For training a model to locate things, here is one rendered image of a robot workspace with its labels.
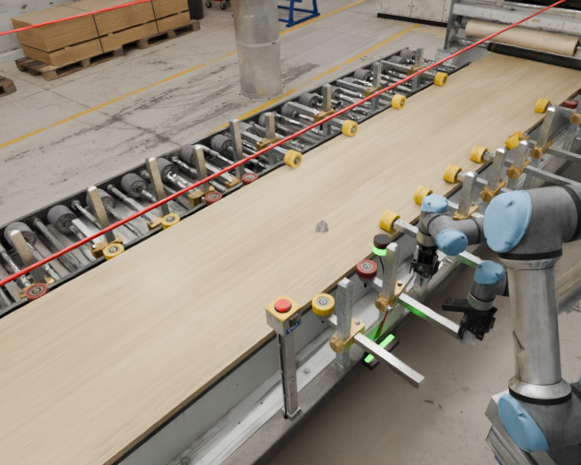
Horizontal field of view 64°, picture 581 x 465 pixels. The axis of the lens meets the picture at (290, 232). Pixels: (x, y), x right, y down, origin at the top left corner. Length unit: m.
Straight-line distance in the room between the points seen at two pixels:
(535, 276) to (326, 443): 1.59
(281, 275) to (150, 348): 0.54
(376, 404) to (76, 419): 1.47
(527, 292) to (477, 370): 1.73
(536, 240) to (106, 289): 1.47
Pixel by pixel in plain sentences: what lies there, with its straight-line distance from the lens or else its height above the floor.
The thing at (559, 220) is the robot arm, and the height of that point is 1.59.
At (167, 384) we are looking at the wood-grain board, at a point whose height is 0.90.
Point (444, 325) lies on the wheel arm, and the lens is 1.72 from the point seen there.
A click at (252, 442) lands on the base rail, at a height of 0.70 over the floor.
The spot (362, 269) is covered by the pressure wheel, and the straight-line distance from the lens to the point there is 1.80.
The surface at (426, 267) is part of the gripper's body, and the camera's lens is 1.53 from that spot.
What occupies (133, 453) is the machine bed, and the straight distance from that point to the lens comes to 1.59.
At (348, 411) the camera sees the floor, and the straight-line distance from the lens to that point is 2.48.
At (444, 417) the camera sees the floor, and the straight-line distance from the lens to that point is 2.54.
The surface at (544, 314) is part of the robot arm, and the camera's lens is 1.05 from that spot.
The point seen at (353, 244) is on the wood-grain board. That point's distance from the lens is 1.92.
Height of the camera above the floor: 2.14
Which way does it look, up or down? 39 degrees down
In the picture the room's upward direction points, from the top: 3 degrees counter-clockwise
